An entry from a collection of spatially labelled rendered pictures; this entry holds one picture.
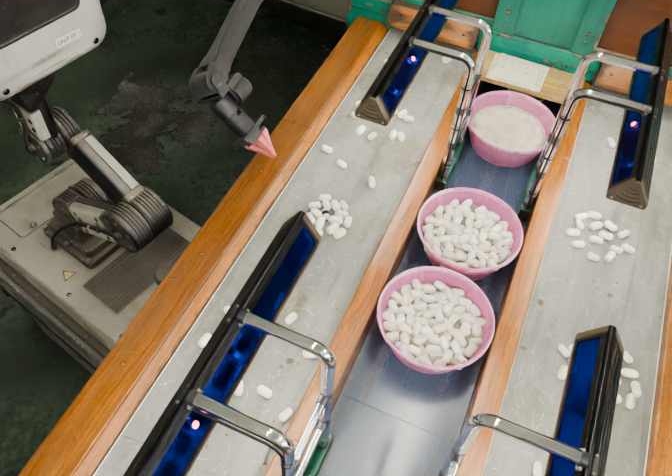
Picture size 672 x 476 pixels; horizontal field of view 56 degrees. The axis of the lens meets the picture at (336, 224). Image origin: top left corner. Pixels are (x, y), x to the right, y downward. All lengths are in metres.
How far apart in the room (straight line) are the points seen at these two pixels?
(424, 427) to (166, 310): 0.62
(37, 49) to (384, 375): 1.01
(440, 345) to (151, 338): 0.64
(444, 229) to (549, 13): 0.79
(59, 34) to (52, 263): 0.76
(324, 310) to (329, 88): 0.76
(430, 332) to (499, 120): 0.78
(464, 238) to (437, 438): 0.50
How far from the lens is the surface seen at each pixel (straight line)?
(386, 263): 1.51
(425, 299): 1.50
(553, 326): 1.55
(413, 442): 1.42
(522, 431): 0.98
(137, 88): 3.23
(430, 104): 1.96
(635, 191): 1.38
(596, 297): 1.63
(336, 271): 1.52
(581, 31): 2.09
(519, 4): 2.08
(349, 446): 1.40
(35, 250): 2.03
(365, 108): 1.41
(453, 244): 1.61
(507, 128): 1.95
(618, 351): 1.14
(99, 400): 1.40
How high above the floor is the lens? 1.99
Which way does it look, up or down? 51 degrees down
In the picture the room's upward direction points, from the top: 4 degrees clockwise
